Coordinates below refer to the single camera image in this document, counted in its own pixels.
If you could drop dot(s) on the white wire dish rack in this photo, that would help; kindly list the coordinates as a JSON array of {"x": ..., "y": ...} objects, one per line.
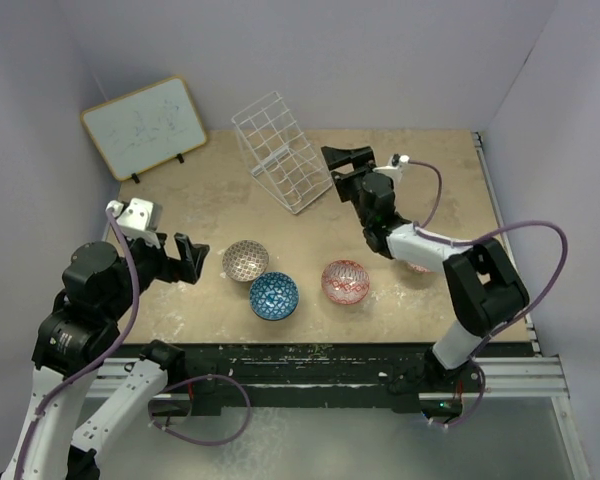
[{"x": 278, "y": 155}]

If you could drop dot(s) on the red diamond dot bowl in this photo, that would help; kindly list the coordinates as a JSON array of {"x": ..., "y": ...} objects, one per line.
[{"x": 418, "y": 268}]

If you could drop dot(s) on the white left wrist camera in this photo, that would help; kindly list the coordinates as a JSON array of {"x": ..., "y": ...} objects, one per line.
[{"x": 138, "y": 219}]

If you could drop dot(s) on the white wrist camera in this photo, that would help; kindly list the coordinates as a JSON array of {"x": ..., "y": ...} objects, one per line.
[
  {"x": 395, "y": 167},
  {"x": 138, "y": 219}
]

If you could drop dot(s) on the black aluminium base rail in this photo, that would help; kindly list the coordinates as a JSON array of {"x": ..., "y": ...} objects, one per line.
[{"x": 356, "y": 375}]

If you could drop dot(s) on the blue triangle pattern bowl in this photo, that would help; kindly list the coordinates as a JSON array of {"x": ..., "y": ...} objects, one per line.
[{"x": 273, "y": 296}]

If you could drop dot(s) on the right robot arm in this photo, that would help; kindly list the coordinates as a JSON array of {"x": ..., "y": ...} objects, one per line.
[{"x": 485, "y": 289}]

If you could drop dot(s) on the yellow framed whiteboard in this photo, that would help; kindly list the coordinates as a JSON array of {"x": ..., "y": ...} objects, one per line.
[{"x": 145, "y": 128}]

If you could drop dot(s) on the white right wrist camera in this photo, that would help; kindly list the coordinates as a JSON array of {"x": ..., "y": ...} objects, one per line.
[{"x": 395, "y": 167}]

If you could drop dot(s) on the brown lattice pattern bowl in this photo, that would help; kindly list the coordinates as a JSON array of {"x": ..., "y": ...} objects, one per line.
[{"x": 245, "y": 260}]

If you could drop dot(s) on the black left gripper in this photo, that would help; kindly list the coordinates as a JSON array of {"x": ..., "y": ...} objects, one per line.
[{"x": 174, "y": 269}]

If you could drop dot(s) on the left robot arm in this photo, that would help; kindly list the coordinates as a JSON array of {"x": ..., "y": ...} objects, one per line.
[{"x": 101, "y": 284}]

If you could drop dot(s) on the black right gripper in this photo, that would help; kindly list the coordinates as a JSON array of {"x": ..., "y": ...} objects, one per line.
[{"x": 365, "y": 162}]

